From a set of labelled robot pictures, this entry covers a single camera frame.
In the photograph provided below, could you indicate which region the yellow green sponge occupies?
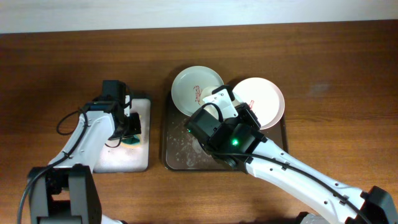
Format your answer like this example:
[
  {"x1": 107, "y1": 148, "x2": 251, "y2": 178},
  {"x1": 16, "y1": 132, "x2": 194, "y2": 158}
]
[{"x1": 122, "y1": 134, "x2": 142, "y2": 147}]

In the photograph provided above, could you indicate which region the pink white plate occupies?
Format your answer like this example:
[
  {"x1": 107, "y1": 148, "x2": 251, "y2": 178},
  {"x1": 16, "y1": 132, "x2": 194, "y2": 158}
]
[{"x1": 233, "y1": 77, "x2": 285, "y2": 129}]

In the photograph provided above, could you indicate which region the pale green plate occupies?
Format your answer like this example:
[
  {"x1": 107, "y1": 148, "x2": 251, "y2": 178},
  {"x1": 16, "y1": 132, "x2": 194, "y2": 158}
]
[{"x1": 171, "y1": 66, "x2": 224, "y2": 116}]

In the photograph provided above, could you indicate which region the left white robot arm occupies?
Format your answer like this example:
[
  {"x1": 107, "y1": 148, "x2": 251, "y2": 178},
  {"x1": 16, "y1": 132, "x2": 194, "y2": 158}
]
[{"x1": 17, "y1": 96, "x2": 139, "y2": 223}]

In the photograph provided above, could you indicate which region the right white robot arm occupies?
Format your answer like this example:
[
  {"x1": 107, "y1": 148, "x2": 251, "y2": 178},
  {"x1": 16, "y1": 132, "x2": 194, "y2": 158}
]
[{"x1": 191, "y1": 103, "x2": 397, "y2": 223}]

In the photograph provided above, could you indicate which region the small white foam tray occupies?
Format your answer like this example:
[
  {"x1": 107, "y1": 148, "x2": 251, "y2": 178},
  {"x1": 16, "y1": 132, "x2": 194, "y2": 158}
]
[{"x1": 94, "y1": 96, "x2": 151, "y2": 173}]

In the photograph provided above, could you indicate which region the dark brown serving tray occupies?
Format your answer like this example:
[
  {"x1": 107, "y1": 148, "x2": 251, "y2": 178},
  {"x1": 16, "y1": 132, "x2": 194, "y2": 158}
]
[{"x1": 161, "y1": 90, "x2": 289, "y2": 172}]

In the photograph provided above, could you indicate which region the right black cable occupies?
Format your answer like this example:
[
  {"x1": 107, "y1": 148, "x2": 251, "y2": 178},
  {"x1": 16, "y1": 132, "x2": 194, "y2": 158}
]
[{"x1": 200, "y1": 102, "x2": 224, "y2": 124}]

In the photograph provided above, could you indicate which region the black cable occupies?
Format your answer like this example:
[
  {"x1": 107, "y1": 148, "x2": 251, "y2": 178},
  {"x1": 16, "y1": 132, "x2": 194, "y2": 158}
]
[
  {"x1": 200, "y1": 102, "x2": 224, "y2": 124},
  {"x1": 56, "y1": 109, "x2": 85, "y2": 136}
]

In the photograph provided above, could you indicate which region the left black cable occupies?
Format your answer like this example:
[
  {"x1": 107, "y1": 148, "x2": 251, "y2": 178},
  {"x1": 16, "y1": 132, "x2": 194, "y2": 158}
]
[{"x1": 56, "y1": 109, "x2": 85, "y2": 136}]

